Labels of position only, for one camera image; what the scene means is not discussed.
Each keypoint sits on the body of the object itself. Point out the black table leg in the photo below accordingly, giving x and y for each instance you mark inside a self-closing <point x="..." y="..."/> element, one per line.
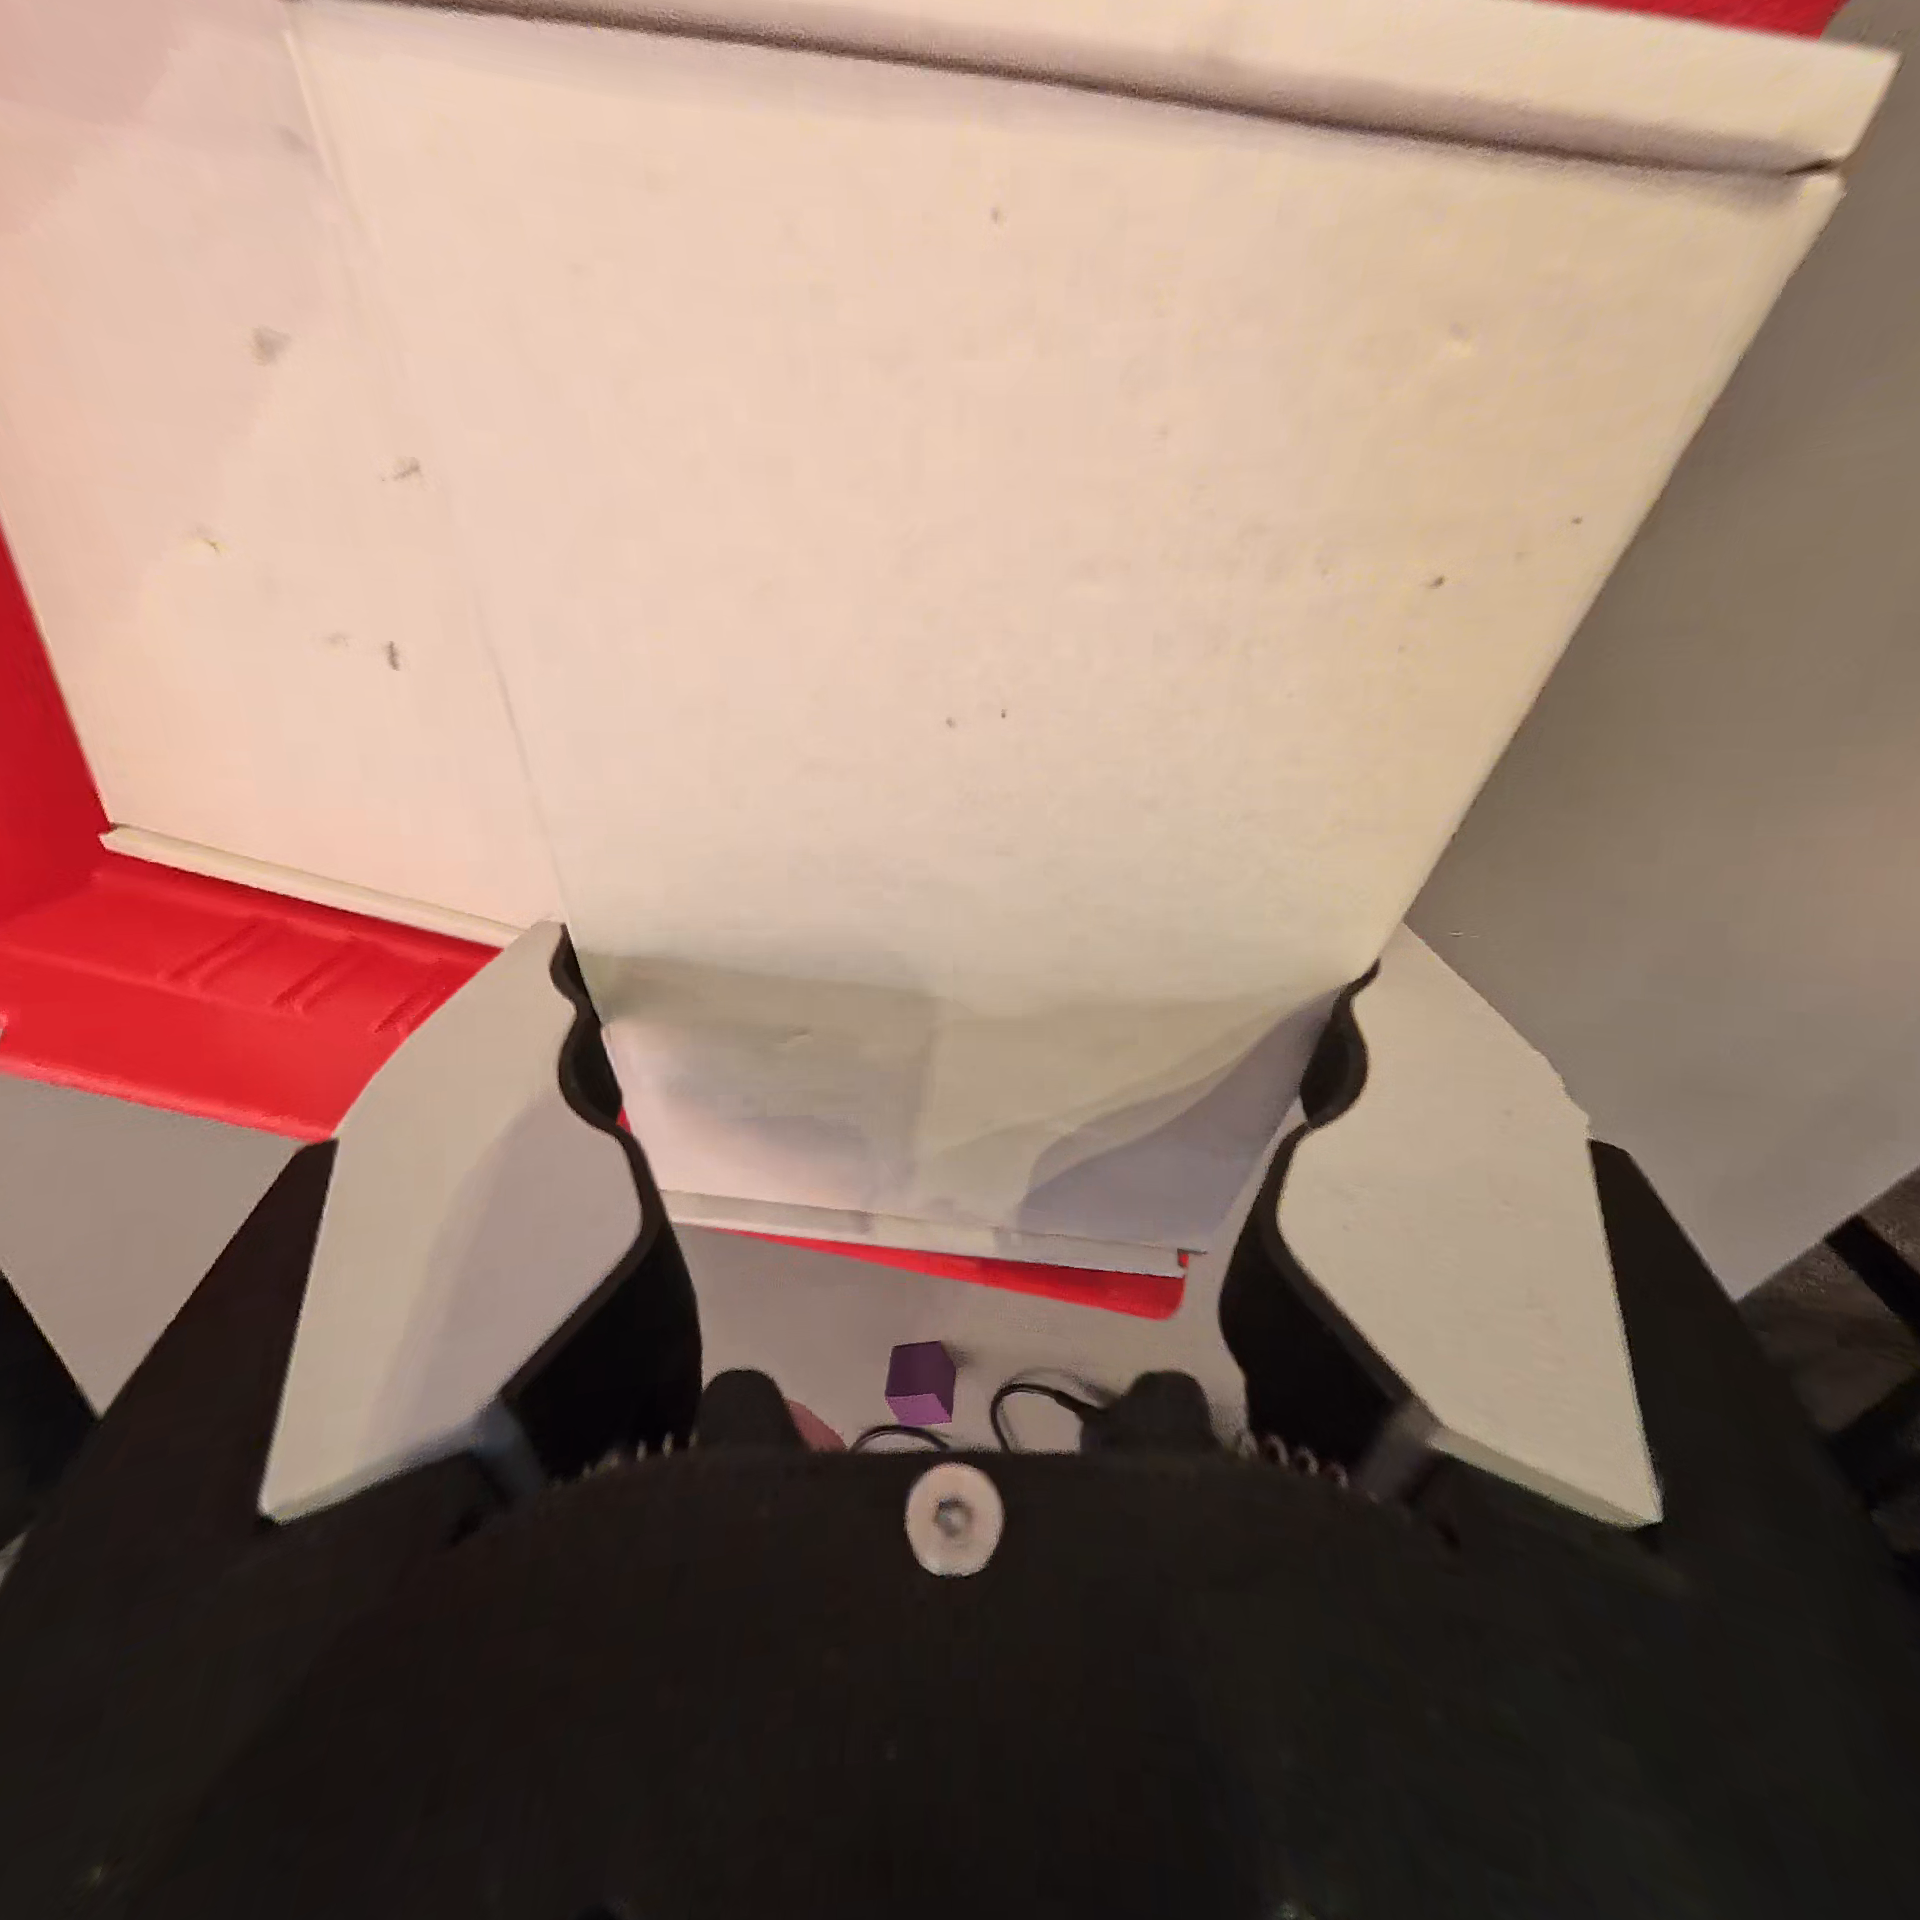
<point x="1875" y="1260"/>

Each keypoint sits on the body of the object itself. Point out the red plastic bin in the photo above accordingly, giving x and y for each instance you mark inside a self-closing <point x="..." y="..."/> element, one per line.
<point x="195" y="975"/>

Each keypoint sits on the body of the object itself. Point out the white cardboard box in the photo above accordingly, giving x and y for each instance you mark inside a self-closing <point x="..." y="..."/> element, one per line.
<point x="975" y="524"/>

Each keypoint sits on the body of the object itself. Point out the purple cube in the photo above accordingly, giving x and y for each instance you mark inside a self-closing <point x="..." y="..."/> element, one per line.
<point x="918" y="1383"/>

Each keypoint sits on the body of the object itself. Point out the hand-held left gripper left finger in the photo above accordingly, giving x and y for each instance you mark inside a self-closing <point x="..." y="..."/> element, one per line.
<point x="452" y="1200"/>

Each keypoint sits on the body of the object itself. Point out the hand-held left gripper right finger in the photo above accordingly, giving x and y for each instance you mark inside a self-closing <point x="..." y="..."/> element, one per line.
<point x="1471" y="1229"/>

